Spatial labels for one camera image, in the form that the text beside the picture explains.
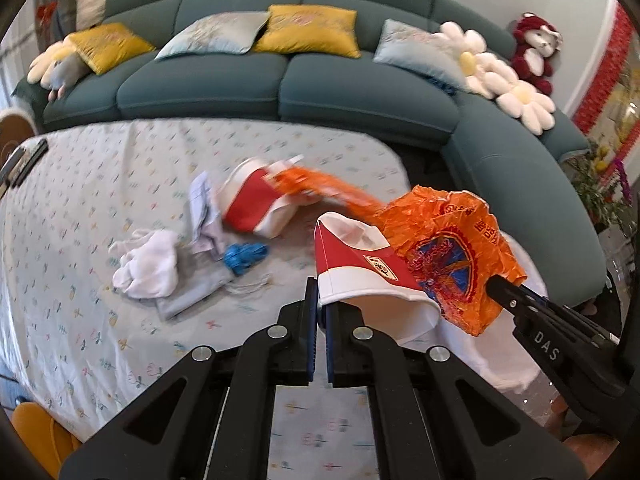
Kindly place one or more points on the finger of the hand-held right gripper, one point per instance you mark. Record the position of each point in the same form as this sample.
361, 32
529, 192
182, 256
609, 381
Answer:
575, 320
510, 297

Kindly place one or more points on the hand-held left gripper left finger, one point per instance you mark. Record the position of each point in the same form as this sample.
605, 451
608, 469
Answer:
311, 330

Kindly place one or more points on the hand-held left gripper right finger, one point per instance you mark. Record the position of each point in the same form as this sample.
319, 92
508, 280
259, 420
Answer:
331, 345

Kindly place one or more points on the orange plastic bag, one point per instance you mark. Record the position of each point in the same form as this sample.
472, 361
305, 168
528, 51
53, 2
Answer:
450, 255

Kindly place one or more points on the red and white paper cup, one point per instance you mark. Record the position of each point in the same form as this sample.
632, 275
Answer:
360, 270
250, 200

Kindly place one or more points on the white cotton glove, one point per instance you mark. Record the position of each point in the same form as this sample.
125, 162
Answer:
147, 265

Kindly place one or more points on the blue crumpled plastic piece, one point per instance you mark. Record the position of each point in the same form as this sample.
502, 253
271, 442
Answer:
242, 257

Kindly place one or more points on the potted flowers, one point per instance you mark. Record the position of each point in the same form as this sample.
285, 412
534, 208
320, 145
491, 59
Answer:
600, 185

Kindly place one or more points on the orange snack wrapper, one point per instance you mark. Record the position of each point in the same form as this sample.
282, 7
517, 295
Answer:
325, 185

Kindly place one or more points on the pale crumpled paper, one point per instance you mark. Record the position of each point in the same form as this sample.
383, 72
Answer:
202, 205

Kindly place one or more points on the white flower cushion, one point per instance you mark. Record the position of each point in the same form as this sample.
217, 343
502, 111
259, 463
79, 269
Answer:
525, 102
467, 57

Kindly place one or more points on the teal sofa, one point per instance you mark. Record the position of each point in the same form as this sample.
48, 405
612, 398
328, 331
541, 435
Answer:
350, 90

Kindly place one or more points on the red teddy bear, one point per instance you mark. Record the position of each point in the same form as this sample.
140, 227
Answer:
535, 52

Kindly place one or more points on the floral printed tablecloth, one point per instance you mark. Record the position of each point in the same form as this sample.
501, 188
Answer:
100, 200

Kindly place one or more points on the light blue cushion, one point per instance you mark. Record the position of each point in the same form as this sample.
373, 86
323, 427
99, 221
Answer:
415, 50
215, 35

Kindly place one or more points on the yellow stool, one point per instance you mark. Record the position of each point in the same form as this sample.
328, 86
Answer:
40, 440

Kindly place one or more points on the yellow cushion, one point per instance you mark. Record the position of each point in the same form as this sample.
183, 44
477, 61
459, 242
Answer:
307, 30
107, 45

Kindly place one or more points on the black remote control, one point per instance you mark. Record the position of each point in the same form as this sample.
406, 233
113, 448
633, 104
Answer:
27, 162

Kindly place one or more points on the round wooden stool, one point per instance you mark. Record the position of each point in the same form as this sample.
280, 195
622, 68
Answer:
12, 130

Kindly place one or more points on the white and grey plush toy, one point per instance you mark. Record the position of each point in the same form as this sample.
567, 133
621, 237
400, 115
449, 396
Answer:
55, 67

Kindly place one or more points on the small red hanging ornament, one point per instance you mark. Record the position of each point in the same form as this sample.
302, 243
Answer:
46, 11

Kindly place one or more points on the red wall decoration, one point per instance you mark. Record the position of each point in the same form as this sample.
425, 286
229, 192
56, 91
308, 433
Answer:
607, 70

